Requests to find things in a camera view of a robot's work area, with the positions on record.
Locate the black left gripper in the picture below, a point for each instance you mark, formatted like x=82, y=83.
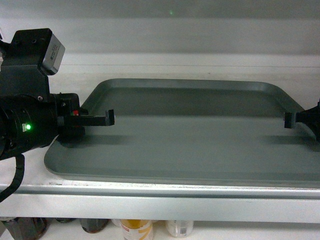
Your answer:
x=69, y=121

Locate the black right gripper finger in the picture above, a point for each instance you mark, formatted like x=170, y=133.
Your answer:
x=309, y=117

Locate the grey rectangular serving tray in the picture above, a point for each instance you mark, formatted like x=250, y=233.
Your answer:
x=204, y=132

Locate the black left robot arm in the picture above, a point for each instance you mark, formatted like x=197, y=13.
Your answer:
x=30, y=115

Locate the dark tea bottle front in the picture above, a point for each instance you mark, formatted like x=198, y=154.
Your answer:
x=93, y=225

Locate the dark tea bottle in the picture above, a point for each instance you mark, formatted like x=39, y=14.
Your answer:
x=26, y=228
x=93, y=225

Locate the yellow juice bottle white cap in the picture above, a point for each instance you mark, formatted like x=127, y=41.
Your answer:
x=137, y=229

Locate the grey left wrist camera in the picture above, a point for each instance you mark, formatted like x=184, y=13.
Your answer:
x=53, y=56

